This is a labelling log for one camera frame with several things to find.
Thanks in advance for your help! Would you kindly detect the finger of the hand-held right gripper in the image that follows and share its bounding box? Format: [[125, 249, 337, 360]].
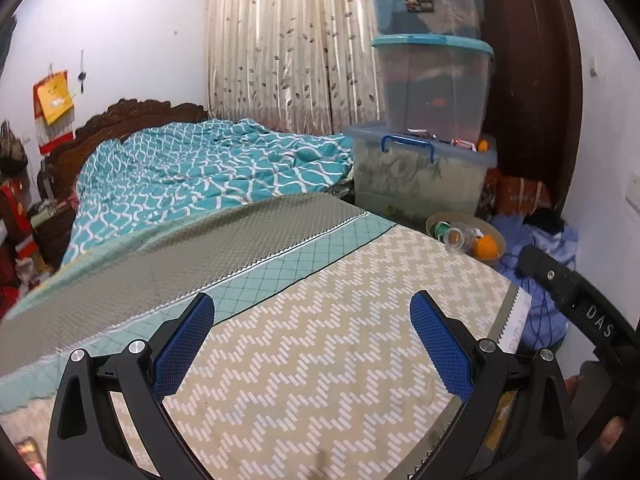
[[517, 245, 576, 307]]

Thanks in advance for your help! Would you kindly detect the beige zigzag bed sheet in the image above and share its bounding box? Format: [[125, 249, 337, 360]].
[[0, 192, 533, 480]]

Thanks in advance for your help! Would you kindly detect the red yellow wall calendar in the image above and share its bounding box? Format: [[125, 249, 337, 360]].
[[32, 71, 77, 154]]

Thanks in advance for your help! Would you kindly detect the black cloth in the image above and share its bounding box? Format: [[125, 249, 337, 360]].
[[525, 207, 564, 235]]

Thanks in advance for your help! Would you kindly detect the orange printed bag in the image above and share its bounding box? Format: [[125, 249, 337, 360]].
[[482, 170, 554, 217]]

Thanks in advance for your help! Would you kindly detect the teal patterned quilt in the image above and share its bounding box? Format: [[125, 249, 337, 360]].
[[62, 119, 357, 273]]

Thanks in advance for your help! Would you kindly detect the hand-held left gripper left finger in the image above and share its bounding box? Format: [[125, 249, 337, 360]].
[[46, 291, 217, 480]]

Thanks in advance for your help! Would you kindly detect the carved wooden headboard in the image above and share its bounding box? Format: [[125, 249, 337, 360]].
[[37, 99, 210, 202]]

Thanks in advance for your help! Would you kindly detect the blue cloth pile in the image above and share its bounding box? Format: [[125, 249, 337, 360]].
[[490, 215, 581, 353]]

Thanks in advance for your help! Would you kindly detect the small teal-lid storage box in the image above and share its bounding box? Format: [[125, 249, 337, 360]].
[[364, 0, 484, 41]]

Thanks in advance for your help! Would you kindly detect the clear plastic bottle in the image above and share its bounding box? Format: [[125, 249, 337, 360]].
[[442, 226, 484, 254]]

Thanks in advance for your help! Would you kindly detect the floral beige curtain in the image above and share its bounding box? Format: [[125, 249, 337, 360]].
[[205, 0, 387, 137]]

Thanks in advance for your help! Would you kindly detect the storage box with blue handle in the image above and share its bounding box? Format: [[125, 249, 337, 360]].
[[344, 122, 499, 221]]

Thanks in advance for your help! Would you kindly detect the red boxes pile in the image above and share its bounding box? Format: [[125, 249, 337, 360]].
[[0, 179, 32, 303]]

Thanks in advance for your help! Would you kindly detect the tan plastic basket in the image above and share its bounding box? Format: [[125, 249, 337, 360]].
[[425, 211, 507, 268]]

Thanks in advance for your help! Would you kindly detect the dark brown door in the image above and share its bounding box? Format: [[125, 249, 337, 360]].
[[465, 0, 586, 221]]

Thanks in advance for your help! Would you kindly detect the person's right hand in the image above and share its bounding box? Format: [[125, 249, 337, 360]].
[[565, 374, 628, 456]]

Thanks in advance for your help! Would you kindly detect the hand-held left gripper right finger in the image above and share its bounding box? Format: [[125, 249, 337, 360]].
[[409, 290, 582, 480]]

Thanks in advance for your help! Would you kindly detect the large teal-lid storage box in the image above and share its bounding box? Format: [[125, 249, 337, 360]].
[[372, 34, 496, 142]]

